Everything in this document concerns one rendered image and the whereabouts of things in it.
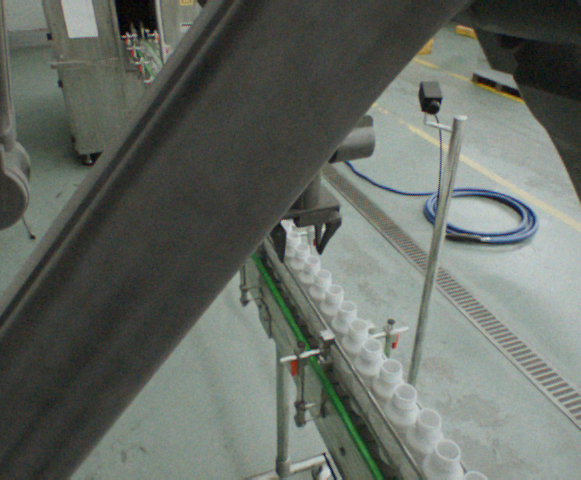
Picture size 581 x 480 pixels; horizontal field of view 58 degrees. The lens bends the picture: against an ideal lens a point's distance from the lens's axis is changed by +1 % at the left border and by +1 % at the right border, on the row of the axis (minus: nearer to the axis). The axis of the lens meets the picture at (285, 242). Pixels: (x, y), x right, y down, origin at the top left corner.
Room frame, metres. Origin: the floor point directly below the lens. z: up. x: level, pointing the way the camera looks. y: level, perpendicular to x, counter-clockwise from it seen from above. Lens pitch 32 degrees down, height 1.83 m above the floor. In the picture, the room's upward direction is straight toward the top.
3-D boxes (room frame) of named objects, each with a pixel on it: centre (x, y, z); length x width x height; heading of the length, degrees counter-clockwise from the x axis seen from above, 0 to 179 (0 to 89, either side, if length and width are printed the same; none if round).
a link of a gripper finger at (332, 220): (0.67, -0.04, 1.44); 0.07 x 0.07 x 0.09; 20
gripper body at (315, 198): (0.66, -0.02, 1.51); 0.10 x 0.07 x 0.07; 110
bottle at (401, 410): (0.60, -0.20, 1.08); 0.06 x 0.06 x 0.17
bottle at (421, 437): (0.55, -0.23, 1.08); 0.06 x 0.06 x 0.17
